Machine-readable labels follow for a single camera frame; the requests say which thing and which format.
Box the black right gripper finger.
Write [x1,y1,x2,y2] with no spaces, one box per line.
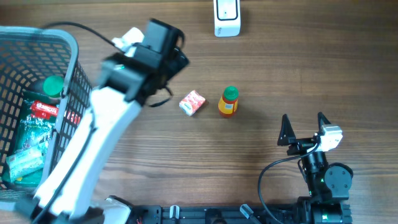
[277,114,296,146]
[317,112,331,128]

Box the small red white carton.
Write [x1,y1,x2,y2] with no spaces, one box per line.
[179,90,206,116]

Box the orange sauce bottle green cap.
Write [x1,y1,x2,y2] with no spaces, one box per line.
[218,86,239,118]

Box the green-lidded white jar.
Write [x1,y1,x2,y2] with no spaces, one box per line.
[29,75,64,99]

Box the red coffee stick sachet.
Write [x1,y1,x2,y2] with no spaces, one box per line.
[30,100,58,119]

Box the green gloves package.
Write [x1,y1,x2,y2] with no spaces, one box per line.
[1,90,60,187]

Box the teal wet wipes pack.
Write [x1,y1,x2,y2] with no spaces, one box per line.
[6,145,47,182]

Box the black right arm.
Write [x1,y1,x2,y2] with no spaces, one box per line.
[277,112,353,224]

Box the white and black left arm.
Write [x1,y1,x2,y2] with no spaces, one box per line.
[15,19,189,223]

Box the white barcode scanner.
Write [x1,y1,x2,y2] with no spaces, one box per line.
[213,0,241,37]

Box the grey plastic mesh basket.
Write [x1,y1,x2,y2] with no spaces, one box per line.
[1,26,92,211]

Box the black right camera cable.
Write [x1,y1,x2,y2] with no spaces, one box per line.
[257,142,321,223]

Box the black camera cable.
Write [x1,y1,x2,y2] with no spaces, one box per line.
[257,142,321,223]
[42,21,125,54]

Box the black left camera cable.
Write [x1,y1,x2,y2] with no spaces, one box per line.
[42,21,125,54]

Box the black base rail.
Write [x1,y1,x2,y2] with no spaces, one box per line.
[127,202,353,224]

